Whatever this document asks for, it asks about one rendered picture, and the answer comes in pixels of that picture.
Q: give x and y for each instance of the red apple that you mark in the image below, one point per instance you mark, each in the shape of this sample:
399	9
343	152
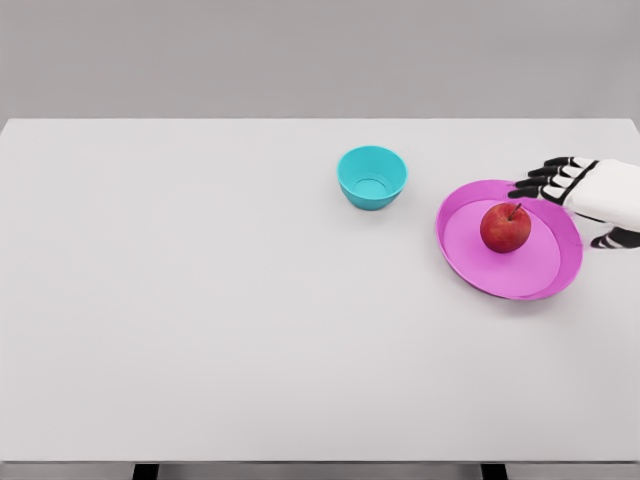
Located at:
505	228

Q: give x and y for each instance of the pink plate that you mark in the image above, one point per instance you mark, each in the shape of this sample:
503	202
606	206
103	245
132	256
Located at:
505	272

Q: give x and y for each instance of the blue bowl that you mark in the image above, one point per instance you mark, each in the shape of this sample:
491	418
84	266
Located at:
372	178

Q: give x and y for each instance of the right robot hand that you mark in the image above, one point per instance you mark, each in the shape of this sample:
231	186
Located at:
607	192

